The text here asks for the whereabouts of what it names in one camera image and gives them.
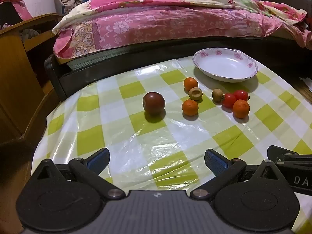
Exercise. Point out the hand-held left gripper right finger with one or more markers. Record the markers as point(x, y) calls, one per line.
point(215, 162)

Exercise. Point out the pink floral bedsheet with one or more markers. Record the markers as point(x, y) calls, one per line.
point(146, 29)

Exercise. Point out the green checked plastic tablecloth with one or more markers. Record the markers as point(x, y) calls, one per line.
point(170, 136)

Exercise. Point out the dark red tomato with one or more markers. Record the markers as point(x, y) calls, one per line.
point(154, 102)

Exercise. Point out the brown round fruit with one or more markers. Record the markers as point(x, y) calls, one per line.
point(217, 95)

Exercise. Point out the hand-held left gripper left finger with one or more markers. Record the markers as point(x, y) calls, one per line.
point(98, 162)

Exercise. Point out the small orange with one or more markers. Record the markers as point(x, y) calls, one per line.
point(190, 107)
point(190, 84)
point(241, 109)

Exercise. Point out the white paper scrap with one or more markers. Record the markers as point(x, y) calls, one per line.
point(307, 84)

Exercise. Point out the red cherry tomato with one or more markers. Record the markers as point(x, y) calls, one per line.
point(241, 94)
point(228, 100)

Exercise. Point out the brown fruit with hollow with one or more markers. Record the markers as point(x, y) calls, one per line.
point(195, 94)

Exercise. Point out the pink cartoon quilt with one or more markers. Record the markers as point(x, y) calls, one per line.
point(136, 0)

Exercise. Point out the white floral plate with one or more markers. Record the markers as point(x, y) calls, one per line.
point(224, 64)

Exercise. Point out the dark bed frame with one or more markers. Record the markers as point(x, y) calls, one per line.
point(80, 75)

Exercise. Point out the pink patterned cloth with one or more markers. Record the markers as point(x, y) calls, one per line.
point(22, 6)

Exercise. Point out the striped mattress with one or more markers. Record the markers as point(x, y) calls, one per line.
point(97, 57)

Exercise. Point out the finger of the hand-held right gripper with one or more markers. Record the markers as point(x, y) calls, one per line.
point(280, 152)

